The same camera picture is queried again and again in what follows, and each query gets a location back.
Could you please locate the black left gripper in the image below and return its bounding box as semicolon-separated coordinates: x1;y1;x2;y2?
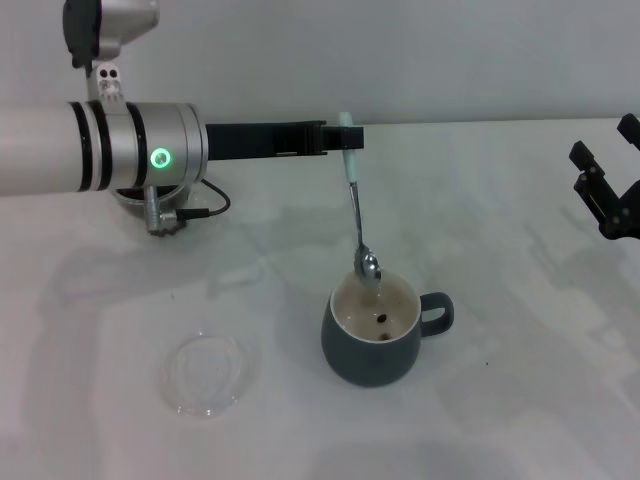
203;119;366;165

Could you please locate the blue-handled metal spoon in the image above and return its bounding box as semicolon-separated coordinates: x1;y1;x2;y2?
337;111;386;291

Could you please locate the left arm cable with plug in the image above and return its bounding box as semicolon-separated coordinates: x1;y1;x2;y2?
142;177;233;240

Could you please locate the dark teal ceramic mug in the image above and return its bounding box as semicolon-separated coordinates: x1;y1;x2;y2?
320;272;456;388

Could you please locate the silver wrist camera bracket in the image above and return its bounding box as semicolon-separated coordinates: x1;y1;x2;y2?
86;59;127;105

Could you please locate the double-walled glass cup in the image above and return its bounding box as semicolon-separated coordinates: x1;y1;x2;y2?
110;182;201;222

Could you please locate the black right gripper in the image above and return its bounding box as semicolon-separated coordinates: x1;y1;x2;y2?
567;113;640;242

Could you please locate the empty clear glass saucer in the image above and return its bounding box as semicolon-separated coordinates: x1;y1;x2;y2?
159;331;257;419

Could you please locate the glass saucer with spilled beans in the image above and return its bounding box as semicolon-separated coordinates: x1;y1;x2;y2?
112;197;229;247

